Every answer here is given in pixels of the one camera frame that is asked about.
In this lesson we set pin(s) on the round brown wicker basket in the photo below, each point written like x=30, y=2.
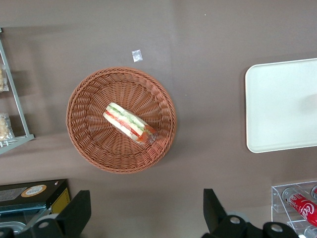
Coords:
x=89, y=138

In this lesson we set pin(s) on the clear acrylic bottle rack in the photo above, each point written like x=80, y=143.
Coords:
x=277, y=198

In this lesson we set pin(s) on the plastic-wrapped triangle sandwich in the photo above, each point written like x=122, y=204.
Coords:
x=128, y=122

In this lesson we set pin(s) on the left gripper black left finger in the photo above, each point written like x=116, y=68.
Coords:
x=74, y=213

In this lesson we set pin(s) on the beige plastic tray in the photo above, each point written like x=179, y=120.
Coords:
x=277, y=106

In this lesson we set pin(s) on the black food warmer cabinet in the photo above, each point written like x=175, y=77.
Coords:
x=27, y=198

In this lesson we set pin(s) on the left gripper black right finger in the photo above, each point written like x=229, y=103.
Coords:
x=214, y=213

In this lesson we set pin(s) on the clear bag of crackers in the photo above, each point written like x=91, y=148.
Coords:
x=4, y=126
x=3, y=79

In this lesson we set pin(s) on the steel warmer pan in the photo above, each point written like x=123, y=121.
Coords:
x=12, y=226

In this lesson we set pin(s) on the red cola bottle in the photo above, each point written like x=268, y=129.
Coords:
x=303, y=208
x=314, y=191

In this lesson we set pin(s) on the brown table cover sheet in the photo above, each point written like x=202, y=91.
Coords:
x=210, y=37

